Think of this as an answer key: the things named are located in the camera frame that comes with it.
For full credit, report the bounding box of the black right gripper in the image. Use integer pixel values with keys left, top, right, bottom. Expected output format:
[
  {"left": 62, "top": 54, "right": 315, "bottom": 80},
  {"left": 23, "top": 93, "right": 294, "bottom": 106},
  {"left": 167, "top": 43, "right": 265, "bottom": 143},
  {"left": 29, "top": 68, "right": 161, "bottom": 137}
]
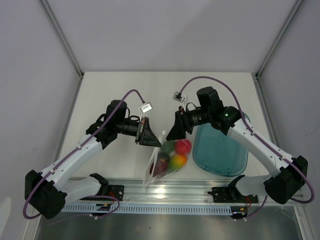
[{"left": 166, "top": 106, "right": 212, "bottom": 142}]

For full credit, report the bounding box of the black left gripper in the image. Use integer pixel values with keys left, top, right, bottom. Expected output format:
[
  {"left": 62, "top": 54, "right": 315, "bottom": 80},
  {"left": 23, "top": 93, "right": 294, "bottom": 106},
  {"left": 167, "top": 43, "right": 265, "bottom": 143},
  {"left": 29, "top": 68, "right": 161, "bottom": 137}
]
[{"left": 116, "top": 117, "right": 162, "bottom": 148}]

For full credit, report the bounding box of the red tomato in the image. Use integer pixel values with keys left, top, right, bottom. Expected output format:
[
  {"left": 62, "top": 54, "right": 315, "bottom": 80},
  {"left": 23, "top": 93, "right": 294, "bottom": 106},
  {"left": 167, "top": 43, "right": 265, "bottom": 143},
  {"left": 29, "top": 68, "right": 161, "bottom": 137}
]
[{"left": 174, "top": 139, "right": 192, "bottom": 155}]

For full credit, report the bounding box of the green lime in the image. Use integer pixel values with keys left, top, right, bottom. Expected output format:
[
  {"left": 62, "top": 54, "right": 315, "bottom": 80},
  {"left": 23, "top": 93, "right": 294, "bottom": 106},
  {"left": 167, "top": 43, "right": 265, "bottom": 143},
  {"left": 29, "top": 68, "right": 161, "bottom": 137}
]
[{"left": 160, "top": 140, "right": 176, "bottom": 155}]

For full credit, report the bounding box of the clear zip top bag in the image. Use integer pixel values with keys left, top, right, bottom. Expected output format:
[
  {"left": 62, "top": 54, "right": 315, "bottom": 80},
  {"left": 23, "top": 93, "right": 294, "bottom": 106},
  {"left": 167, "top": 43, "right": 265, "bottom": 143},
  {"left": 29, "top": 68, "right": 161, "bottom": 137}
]
[{"left": 142, "top": 130, "right": 192, "bottom": 188}]

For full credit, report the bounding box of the orange fruit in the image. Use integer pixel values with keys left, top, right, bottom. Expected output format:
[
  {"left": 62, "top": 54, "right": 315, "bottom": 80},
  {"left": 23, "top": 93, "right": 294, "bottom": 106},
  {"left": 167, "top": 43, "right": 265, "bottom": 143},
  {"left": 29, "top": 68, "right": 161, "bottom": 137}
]
[{"left": 167, "top": 154, "right": 188, "bottom": 174}]

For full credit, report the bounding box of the dark red apple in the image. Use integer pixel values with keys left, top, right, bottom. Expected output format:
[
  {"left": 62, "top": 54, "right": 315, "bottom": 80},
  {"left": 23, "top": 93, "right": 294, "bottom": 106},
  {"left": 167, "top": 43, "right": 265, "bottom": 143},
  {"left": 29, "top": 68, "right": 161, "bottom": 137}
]
[{"left": 149, "top": 160, "right": 168, "bottom": 177}]

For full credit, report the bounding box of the dark purple plum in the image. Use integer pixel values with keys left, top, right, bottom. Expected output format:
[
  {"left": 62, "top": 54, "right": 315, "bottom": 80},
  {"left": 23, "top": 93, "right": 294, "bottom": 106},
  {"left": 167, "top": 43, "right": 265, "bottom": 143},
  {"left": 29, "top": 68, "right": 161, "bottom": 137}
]
[{"left": 157, "top": 152, "right": 171, "bottom": 162}]

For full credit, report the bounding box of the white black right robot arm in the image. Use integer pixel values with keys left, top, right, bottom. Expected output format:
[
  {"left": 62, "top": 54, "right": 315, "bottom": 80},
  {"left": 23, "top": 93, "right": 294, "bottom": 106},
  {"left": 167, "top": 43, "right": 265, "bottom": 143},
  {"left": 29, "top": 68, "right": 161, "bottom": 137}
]
[{"left": 166, "top": 86, "right": 308, "bottom": 205}]

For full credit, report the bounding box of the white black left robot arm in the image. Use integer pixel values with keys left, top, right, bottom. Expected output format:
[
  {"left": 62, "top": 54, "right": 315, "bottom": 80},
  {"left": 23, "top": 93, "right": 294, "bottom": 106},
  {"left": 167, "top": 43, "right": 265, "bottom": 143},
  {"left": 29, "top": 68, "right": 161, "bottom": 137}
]
[{"left": 23, "top": 100, "right": 161, "bottom": 219}]

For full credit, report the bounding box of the teal plastic tray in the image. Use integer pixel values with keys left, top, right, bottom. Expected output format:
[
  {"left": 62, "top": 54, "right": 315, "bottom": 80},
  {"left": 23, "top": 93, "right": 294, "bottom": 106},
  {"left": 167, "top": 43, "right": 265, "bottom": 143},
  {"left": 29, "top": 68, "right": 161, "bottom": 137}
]
[{"left": 192, "top": 123, "right": 249, "bottom": 177}]

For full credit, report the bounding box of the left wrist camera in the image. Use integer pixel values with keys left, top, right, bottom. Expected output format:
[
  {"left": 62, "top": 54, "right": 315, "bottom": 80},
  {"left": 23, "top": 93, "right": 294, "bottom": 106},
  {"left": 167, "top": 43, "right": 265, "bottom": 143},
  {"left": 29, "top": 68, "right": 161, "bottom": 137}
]
[{"left": 138, "top": 102, "right": 153, "bottom": 115}]

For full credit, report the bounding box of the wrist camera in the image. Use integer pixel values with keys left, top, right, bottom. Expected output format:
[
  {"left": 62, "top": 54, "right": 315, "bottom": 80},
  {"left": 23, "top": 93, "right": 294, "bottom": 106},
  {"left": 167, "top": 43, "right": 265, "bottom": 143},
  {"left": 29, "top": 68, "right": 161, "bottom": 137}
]
[
  {"left": 172, "top": 91, "right": 188, "bottom": 103},
  {"left": 138, "top": 102, "right": 153, "bottom": 115}
]

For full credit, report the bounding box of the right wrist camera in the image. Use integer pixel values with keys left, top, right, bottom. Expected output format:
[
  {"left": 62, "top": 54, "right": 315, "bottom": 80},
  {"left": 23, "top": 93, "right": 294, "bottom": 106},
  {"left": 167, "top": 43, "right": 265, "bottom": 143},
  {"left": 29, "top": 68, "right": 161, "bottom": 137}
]
[{"left": 172, "top": 91, "right": 188, "bottom": 103}]

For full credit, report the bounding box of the aluminium front rail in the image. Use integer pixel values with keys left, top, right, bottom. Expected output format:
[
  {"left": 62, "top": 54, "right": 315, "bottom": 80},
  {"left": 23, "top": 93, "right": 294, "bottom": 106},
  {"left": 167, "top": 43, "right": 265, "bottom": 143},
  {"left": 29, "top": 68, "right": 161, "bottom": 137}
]
[{"left": 33, "top": 177, "right": 307, "bottom": 207}]

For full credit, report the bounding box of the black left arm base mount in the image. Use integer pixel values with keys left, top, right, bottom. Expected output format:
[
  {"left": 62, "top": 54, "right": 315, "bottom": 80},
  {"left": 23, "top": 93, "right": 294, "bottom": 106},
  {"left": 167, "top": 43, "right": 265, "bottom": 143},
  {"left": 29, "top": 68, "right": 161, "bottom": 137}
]
[{"left": 89, "top": 173, "right": 125, "bottom": 201}]

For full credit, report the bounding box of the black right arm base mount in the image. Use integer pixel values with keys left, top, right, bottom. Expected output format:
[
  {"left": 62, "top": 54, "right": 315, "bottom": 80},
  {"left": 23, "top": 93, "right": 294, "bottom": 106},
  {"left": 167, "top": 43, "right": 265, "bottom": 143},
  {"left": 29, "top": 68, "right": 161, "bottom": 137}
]
[{"left": 207, "top": 186, "right": 259, "bottom": 204}]

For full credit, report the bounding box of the white slotted cable duct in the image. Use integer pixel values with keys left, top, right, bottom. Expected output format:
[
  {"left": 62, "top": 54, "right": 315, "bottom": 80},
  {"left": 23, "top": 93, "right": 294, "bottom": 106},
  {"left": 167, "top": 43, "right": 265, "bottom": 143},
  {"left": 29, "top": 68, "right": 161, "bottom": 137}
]
[{"left": 61, "top": 202, "right": 233, "bottom": 216}]

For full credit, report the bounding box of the left aluminium corner post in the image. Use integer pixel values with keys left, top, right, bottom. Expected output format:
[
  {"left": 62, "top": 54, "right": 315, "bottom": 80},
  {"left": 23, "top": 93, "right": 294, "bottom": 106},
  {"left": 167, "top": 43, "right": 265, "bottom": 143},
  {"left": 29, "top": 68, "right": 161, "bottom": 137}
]
[{"left": 37, "top": 0, "right": 84, "bottom": 78}]

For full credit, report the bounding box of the aluminium corner post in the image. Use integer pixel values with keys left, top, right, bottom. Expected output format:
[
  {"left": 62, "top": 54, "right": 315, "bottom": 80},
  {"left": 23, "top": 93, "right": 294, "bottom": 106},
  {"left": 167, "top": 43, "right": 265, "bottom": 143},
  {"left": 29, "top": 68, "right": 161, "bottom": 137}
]
[
  {"left": 254, "top": 0, "right": 307, "bottom": 81},
  {"left": 37, "top": 0, "right": 84, "bottom": 78}
]

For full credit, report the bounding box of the right aluminium corner post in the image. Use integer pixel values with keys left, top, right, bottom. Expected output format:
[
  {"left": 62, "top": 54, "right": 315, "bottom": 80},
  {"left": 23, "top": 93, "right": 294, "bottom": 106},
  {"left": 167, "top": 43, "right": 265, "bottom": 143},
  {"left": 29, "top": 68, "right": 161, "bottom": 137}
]
[{"left": 254, "top": 0, "right": 307, "bottom": 81}]

